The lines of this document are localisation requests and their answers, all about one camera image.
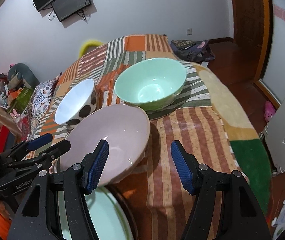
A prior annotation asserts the patterned quilt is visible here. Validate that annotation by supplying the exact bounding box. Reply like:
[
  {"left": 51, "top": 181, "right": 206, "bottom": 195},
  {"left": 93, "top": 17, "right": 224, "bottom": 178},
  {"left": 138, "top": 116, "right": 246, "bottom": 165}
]
[{"left": 18, "top": 79, "right": 63, "bottom": 140}]

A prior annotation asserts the striped patchwork blanket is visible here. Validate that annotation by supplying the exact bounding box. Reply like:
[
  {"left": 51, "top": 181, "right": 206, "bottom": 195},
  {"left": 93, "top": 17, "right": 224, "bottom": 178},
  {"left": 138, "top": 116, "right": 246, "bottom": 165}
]
[{"left": 20, "top": 34, "right": 235, "bottom": 240}]

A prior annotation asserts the green bag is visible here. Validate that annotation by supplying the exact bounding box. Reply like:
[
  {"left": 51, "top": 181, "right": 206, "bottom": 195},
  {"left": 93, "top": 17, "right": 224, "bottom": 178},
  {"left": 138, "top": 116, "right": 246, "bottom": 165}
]
[{"left": 5, "top": 87, "right": 34, "bottom": 110}]

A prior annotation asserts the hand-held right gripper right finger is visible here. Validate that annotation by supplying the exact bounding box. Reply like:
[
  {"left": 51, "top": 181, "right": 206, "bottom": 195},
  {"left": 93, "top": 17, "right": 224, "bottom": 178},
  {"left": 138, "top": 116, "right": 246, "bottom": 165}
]
[{"left": 170, "top": 140, "right": 273, "bottom": 240}]

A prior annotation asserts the dark backpack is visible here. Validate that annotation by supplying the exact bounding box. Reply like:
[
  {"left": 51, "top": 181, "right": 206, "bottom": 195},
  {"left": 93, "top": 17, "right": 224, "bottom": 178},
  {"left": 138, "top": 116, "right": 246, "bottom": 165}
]
[{"left": 170, "top": 39, "right": 215, "bottom": 62}]

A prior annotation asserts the pink bowl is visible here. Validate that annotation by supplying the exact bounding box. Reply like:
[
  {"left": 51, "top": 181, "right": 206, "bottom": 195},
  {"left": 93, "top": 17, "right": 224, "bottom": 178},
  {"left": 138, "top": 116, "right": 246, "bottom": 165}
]
[{"left": 60, "top": 104, "right": 151, "bottom": 187}]

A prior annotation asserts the grey plush toy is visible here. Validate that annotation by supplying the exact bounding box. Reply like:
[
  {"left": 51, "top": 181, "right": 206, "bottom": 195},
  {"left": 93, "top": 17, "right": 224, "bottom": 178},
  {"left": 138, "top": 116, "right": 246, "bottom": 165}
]
[{"left": 7, "top": 63, "right": 40, "bottom": 90}]

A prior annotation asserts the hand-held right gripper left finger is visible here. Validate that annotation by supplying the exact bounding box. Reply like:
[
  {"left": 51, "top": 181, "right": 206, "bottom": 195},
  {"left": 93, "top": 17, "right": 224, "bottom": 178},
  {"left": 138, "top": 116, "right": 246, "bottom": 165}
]
[{"left": 8, "top": 139, "right": 110, "bottom": 240}]

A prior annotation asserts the black cable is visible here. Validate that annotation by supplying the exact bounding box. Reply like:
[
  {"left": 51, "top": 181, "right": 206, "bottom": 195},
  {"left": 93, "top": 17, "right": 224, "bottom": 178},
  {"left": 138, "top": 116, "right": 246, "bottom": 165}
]
[{"left": 79, "top": 7, "right": 92, "bottom": 23}]

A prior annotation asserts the white polka dot bowl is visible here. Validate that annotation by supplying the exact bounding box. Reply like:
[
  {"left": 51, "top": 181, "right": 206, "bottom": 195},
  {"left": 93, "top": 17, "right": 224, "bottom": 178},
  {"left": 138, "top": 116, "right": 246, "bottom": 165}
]
[{"left": 54, "top": 79, "right": 98, "bottom": 127}]

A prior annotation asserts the yellow foam noodle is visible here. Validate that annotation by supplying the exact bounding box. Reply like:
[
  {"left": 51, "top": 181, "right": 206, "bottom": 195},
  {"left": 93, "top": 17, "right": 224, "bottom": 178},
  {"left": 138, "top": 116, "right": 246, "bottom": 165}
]
[{"left": 80, "top": 39, "right": 105, "bottom": 57}]

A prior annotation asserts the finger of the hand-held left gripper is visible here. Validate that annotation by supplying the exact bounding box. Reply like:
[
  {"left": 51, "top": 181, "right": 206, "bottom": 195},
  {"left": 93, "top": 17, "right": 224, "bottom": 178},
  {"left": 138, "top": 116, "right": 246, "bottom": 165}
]
[
  {"left": 8, "top": 139, "right": 71, "bottom": 178},
  {"left": 0, "top": 133, "right": 53, "bottom": 165}
]

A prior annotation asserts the yellow green fleece blanket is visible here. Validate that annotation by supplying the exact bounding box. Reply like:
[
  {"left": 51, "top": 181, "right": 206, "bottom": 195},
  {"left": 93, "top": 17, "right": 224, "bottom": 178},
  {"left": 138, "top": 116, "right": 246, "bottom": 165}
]
[{"left": 182, "top": 60, "right": 270, "bottom": 215}]

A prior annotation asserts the pink slipper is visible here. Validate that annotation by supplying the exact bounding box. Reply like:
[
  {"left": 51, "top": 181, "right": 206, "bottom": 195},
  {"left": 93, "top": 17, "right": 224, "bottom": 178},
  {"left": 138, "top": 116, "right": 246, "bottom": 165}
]
[{"left": 264, "top": 101, "right": 276, "bottom": 123}]

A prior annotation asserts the wooden door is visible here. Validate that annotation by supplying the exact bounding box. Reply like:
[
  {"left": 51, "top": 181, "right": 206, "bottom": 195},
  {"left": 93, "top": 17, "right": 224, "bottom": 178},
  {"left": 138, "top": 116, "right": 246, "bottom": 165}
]
[{"left": 229, "top": 0, "right": 266, "bottom": 83}]

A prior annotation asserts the green bowl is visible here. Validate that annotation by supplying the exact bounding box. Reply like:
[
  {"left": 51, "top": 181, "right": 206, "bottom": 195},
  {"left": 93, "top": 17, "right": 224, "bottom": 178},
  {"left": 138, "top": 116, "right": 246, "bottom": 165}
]
[{"left": 114, "top": 58, "right": 187, "bottom": 112}]

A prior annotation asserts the green plate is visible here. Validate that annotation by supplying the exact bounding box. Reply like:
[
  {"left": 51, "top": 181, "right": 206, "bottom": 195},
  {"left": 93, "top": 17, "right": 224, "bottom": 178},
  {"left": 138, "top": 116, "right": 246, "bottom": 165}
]
[{"left": 58, "top": 186, "right": 125, "bottom": 240}]

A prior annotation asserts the small black monitor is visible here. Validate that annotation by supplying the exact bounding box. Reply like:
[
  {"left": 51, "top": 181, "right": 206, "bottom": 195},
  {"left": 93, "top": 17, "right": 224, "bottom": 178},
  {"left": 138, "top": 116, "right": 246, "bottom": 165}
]
[{"left": 51, "top": 0, "right": 92, "bottom": 22}]

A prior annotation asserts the orange cloth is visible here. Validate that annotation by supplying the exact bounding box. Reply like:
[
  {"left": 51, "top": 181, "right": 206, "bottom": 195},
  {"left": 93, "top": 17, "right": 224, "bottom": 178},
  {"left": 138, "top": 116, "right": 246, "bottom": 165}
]
[{"left": 0, "top": 200, "right": 13, "bottom": 238}]

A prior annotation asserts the wooden door frame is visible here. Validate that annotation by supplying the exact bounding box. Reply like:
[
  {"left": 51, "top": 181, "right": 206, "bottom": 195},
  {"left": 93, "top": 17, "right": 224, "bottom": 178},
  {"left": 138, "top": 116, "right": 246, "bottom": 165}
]
[{"left": 254, "top": 0, "right": 281, "bottom": 107}]

